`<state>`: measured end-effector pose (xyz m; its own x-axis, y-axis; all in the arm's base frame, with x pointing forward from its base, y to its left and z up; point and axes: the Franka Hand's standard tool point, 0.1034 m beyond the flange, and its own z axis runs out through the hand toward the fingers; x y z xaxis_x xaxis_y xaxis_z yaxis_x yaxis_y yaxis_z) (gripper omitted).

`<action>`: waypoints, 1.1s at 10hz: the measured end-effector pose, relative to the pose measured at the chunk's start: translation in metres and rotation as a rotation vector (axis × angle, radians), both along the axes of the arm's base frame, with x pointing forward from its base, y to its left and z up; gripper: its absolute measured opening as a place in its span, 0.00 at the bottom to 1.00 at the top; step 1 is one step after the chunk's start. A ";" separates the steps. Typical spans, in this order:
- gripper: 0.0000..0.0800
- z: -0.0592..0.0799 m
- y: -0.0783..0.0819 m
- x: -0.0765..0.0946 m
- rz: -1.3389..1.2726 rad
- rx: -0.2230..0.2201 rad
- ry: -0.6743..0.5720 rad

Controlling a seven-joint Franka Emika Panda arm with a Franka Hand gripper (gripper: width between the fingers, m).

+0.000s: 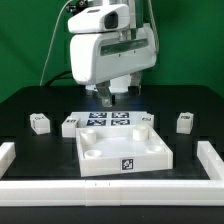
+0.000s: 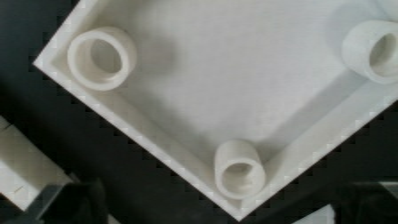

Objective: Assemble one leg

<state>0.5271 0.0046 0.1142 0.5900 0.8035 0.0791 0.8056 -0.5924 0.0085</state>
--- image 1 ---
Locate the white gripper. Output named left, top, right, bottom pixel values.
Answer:
left=70, top=27, right=156, bottom=107

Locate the white square tabletop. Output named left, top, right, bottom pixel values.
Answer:
left=76, top=125, right=173, bottom=177

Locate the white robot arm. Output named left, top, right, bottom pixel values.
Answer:
left=68, top=0, right=159, bottom=107

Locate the white sheet with tags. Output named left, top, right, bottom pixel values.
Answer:
left=70, top=111, right=147, bottom=127

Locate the white U-shaped fence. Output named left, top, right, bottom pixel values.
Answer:
left=0, top=141, right=224, bottom=207

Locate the black cable bundle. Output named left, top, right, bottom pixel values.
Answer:
left=44, top=69, right=74, bottom=88

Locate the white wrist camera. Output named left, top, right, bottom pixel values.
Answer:
left=68, top=4, right=130, bottom=34

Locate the white thin cable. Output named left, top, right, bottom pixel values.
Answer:
left=39, top=0, right=73, bottom=87

